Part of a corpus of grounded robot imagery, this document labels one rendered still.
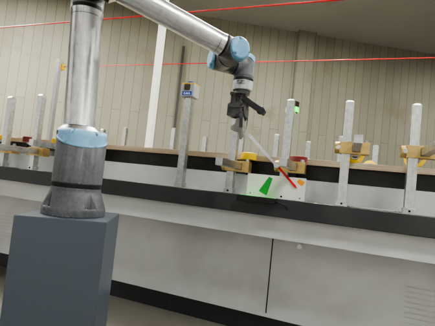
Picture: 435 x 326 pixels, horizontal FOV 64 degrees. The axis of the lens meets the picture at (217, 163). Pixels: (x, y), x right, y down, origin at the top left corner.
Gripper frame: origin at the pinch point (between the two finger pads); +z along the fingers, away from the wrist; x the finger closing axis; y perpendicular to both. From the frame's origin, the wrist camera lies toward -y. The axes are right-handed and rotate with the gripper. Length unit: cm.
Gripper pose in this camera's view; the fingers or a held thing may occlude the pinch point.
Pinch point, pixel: (242, 136)
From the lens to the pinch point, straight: 154.2
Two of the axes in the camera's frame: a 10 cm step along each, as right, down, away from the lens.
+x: -3.5, -0.8, -9.3
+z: -1.0, 9.9, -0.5
